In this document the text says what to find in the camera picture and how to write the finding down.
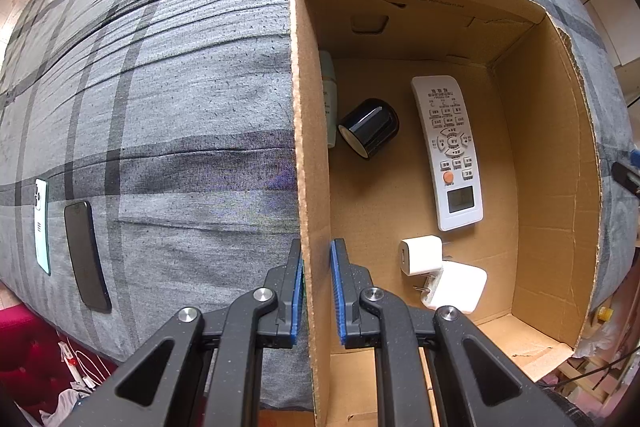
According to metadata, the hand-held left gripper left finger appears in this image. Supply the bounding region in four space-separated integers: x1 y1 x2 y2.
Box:
60 237 306 427

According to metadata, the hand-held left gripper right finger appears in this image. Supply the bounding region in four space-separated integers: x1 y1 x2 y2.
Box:
329 238 576 427

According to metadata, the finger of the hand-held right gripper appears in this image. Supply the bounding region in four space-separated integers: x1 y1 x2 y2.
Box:
611 161 640 196

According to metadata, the brown cardboard box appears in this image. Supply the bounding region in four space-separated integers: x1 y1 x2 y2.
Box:
286 0 603 427

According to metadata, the small white charger cube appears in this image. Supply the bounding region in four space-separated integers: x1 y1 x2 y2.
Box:
398 235 453 278

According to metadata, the large white charger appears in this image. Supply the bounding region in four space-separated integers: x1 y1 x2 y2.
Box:
415 260 488 315

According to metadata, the black cylindrical jar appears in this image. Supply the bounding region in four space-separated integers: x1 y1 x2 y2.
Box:
338 98 400 159

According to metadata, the pale green tube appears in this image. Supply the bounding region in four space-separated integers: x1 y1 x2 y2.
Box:
318 50 339 149

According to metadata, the white remote control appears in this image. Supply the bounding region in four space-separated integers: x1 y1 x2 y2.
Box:
411 75 485 232

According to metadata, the black smartphone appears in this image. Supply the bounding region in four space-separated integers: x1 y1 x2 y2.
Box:
63 200 112 313

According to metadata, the grey plaid bed sheet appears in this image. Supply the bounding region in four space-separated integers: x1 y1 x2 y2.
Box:
0 0 640 413

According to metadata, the white crumpled cloth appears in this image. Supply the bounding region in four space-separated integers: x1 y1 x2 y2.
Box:
40 387 96 423

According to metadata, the mint green smartphone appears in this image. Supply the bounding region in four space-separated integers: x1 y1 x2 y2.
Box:
33 178 52 277

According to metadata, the wooden frame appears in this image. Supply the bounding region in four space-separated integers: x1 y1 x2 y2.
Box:
555 342 631 408

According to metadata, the white cable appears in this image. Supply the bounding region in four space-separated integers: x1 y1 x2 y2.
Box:
57 339 113 388

